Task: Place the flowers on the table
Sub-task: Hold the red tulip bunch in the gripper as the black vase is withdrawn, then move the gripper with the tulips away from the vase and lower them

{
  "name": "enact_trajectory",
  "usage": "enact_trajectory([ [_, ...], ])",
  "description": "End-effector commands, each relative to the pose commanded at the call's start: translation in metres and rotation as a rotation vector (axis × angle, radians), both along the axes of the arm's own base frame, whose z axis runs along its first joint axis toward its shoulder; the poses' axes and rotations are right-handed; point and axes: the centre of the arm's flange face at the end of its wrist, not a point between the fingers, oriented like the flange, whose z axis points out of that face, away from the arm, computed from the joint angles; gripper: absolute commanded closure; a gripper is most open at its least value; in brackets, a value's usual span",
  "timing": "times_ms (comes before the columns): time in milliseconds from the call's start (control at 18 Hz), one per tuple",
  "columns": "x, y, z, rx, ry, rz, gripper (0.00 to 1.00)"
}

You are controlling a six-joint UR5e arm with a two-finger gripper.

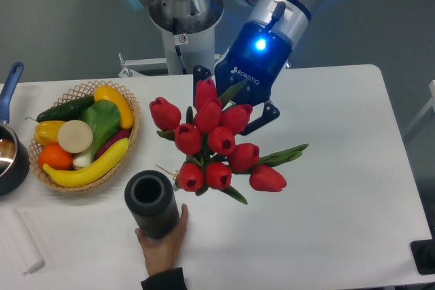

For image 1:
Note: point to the yellow squash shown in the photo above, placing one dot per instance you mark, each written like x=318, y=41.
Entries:
x=109, y=93

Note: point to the dark grey ribbed vase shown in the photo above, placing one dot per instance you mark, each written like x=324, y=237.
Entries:
x=150, y=198

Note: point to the black device at edge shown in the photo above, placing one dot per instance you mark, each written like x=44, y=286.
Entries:
x=423, y=254

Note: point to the white chair frame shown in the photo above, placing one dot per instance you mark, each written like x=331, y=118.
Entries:
x=423, y=116

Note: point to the green cucumber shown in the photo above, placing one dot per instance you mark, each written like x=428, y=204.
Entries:
x=66, y=111

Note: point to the blue Robotiq gripper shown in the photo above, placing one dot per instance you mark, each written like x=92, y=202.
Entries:
x=257, y=56

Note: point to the yellow banana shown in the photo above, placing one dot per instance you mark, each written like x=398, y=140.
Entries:
x=92, y=172

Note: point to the dark sleeved forearm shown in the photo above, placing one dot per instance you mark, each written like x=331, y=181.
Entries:
x=168, y=280

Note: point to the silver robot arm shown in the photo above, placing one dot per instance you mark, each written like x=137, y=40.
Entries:
x=287, y=18

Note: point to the red tulip bouquet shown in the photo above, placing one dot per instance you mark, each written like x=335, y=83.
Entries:
x=207, y=138

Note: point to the orange fruit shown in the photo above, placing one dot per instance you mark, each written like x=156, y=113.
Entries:
x=56, y=157

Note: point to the green bok choy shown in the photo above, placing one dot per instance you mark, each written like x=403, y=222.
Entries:
x=86, y=135

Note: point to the person's hand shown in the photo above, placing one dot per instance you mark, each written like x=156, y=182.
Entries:
x=161, y=255

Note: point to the yellow bell pepper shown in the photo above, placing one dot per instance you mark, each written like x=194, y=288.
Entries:
x=46, y=133

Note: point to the white rolled cloth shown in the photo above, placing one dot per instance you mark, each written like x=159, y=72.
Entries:
x=21, y=242

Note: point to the red chili pepper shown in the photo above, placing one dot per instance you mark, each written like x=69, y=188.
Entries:
x=122, y=133

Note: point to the blue handled saucepan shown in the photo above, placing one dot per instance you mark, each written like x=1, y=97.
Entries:
x=14, y=155

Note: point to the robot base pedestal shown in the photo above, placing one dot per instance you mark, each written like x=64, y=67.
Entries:
x=188, y=34

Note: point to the woven wicker basket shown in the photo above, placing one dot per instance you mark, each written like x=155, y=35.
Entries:
x=80, y=91

